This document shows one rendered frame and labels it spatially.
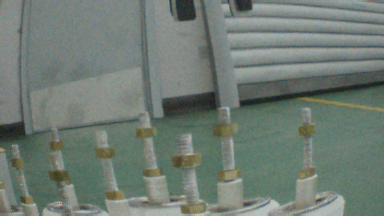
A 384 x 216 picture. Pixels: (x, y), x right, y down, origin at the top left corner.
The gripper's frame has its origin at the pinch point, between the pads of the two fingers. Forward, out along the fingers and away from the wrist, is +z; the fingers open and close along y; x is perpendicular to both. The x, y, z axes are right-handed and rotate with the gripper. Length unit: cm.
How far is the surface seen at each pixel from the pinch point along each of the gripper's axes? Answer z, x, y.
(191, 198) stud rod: 13.7, 14.6, -9.6
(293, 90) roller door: 41, -392, 316
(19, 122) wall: 36, -244, 418
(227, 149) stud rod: 12.2, 0.8, -0.1
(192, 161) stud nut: 10.8, 14.5, -10.1
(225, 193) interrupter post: 16.1, 1.5, -0.2
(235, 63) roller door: 23, -363, 335
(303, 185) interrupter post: 15.6, 3.7, -11.8
